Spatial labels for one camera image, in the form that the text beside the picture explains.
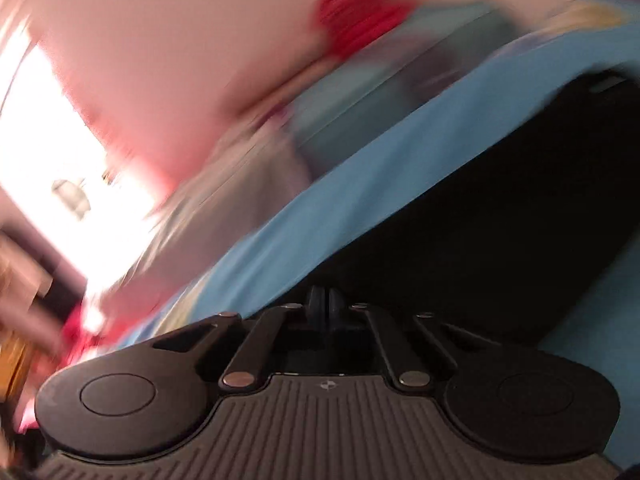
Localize beige quilt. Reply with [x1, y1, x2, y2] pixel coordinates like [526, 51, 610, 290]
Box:
[90, 120, 313, 321]

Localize blue floral bed sheet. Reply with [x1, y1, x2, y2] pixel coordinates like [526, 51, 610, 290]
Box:
[112, 0, 640, 461]

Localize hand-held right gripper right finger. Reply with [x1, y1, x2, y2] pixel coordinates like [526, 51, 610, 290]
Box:
[328, 287, 502, 391]

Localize black pants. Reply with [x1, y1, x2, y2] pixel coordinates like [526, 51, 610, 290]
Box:
[307, 66, 640, 347]

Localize stack of red towels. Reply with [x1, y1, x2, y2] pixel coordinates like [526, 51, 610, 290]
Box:
[315, 0, 408, 58]

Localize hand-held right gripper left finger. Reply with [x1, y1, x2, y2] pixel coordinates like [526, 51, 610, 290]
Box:
[151, 287, 329, 391]

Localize blue striped bed sheet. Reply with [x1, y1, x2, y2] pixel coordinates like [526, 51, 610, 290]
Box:
[285, 0, 521, 183]

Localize window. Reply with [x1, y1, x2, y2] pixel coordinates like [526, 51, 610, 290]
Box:
[0, 27, 168, 291]

